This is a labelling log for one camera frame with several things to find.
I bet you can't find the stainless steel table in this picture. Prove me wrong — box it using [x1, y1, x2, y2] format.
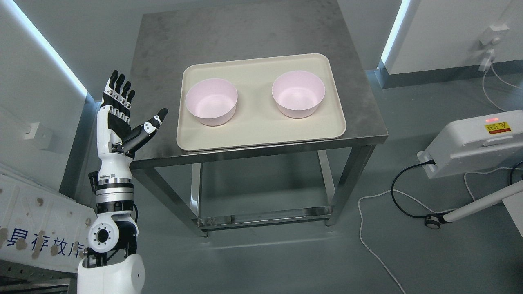
[131, 0, 388, 237]

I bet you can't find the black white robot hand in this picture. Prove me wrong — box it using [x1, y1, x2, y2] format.
[96, 70, 168, 159]

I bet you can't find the white device box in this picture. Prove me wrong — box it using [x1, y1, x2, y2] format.
[417, 110, 523, 179]

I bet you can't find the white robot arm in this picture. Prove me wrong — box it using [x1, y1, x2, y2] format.
[77, 153, 146, 294]

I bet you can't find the white wall switch box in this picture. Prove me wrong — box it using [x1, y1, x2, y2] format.
[24, 122, 53, 144]

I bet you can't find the black power cable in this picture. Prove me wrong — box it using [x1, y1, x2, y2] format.
[391, 160, 456, 218]

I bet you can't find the pink bowl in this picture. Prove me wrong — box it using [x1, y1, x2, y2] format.
[185, 78, 238, 126]
[271, 70, 326, 119]

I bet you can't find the beige plastic tray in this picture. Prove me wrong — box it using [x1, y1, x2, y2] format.
[176, 53, 347, 152]

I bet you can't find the white floor cable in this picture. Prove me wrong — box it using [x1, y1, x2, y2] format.
[358, 167, 523, 294]

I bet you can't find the white stand leg with caster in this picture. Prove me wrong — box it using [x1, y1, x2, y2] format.
[424, 180, 523, 229]

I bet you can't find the white sign with blue text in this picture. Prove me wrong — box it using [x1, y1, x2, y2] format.
[0, 169, 96, 273]

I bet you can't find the white wall socket plug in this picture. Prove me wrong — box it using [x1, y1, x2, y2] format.
[478, 24, 510, 72]

